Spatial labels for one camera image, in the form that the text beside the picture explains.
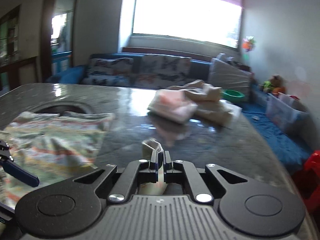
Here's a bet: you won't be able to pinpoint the colourful patterned baby garment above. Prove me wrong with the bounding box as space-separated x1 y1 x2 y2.
0 110 116 205

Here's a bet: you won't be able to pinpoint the pink packaged folded clothes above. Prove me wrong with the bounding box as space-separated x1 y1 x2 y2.
148 89 197 124

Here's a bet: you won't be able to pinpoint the beige folded cloth pile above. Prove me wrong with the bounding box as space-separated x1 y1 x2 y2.
167 80 242 129

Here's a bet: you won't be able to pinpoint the green plastic basin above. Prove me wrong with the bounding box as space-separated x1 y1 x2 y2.
222 89 245 103

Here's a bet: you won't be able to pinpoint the butterfly print cushion right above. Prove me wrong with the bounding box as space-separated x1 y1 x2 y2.
134 54 191 89

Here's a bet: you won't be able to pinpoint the butterfly print cushion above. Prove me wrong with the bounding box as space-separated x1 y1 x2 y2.
81 57 133 87
134 54 191 89

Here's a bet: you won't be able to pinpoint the butterfly print cushion left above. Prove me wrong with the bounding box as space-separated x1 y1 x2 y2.
81 57 133 87

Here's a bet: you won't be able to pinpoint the blue sofa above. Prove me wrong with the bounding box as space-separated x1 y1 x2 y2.
46 52 253 91

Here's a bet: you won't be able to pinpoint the grey pillow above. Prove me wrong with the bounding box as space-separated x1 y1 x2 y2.
208 53 251 101

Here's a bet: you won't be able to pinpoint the blue small cabinet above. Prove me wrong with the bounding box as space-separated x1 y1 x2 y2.
51 51 72 75

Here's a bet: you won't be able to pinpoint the clear plastic storage box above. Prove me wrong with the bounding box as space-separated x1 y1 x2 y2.
266 93 309 135

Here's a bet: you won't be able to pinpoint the red plastic stool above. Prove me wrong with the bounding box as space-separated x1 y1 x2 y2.
292 150 319 214

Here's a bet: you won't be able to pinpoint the plush toy pile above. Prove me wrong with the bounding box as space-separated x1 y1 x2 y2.
259 74 286 97

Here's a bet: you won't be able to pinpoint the colourful pinwheel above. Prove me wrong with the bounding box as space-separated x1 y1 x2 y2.
242 36 255 52

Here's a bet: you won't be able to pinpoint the window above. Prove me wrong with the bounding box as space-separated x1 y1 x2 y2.
133 0 242 48

